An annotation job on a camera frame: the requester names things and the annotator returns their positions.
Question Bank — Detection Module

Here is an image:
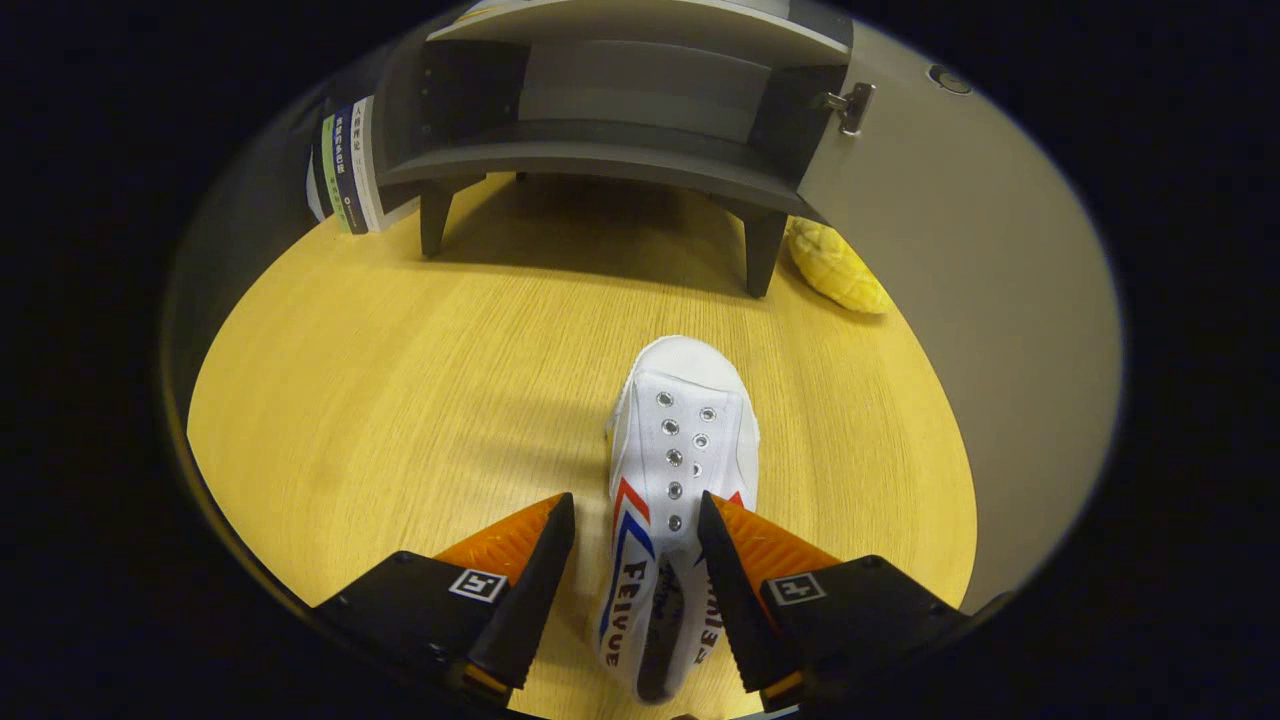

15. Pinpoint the white striped canvas shoe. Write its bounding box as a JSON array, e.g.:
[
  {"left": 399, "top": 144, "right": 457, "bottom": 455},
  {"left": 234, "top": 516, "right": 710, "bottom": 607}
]
[{"left": 597, "top": 335, "right": 762, "bottom": 706}]

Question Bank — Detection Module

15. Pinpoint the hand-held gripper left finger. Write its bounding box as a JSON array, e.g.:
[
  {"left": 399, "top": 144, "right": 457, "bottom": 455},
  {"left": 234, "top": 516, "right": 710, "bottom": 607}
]
[{"left": 315, "top": 492, "right": 577, "bottom": 707}]

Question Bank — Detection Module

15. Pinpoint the blue spine book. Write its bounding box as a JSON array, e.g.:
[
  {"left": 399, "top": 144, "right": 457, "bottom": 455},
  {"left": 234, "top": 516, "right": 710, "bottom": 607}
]
[{"left": 333, "top": 102, "right": 371, "bottom": 234}]

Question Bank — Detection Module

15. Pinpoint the yellow pineapple toy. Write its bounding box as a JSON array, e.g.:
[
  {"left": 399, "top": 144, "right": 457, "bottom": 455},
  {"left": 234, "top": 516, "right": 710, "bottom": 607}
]
[{"left": 785, "top": 215, "right": 893, "bottom": 317}]

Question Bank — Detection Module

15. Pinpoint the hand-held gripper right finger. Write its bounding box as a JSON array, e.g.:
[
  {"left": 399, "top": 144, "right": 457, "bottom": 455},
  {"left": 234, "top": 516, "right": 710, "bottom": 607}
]
[{"left": 697, "top": 490, "right": 971, "bottom": 711}]

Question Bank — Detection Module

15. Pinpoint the white spine book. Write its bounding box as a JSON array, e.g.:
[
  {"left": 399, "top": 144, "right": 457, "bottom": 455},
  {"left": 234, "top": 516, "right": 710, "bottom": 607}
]
[{"left": 350, "top": 95, "right": 422, "bottom": 233}]

